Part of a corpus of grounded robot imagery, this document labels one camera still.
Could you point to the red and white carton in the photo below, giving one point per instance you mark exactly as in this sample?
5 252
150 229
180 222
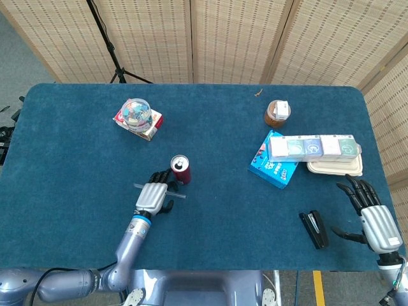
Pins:
153 129

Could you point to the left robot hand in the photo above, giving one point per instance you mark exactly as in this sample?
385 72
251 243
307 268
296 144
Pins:
151 197

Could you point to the small brown scrap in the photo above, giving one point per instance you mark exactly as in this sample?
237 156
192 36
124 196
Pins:
258 93

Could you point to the clear plastic straw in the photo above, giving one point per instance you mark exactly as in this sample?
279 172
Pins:
178 196

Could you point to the small white box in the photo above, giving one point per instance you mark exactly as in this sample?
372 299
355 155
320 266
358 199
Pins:
282 110

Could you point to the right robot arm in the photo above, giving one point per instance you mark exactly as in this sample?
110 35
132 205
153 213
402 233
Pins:
396 287

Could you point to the yellow floor tape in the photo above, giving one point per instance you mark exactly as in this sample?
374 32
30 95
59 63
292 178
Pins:
318 287

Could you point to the clear jar of colourful clips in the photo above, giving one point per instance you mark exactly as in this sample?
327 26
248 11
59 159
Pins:
136 111

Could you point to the amber jar of rubber bands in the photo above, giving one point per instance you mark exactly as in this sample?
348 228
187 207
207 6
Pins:
271 120

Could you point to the blue table cloth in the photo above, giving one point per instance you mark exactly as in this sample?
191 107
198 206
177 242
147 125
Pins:
223 223

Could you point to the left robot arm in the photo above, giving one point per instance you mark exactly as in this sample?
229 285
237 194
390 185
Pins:
127 245

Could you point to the black tripod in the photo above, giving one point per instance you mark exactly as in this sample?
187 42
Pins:
110 48

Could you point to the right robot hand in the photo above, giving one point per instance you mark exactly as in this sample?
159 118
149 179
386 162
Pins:
381 229

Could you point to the red soda can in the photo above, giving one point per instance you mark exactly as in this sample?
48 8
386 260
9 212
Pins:
182 175

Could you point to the black floor equipment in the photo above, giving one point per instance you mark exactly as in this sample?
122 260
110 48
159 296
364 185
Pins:
6 134

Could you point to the beige takeaway container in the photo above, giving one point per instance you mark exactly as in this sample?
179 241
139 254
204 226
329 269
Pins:
334 168

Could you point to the blue snack box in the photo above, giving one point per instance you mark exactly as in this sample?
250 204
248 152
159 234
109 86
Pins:
271 172

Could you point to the wrapped tissue multipack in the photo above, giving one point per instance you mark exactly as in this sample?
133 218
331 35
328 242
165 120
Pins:
314 148

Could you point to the black stapler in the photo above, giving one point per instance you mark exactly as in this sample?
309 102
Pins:
315 232

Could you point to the grey-blue robot torso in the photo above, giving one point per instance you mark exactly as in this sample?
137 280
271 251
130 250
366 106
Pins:
197 287

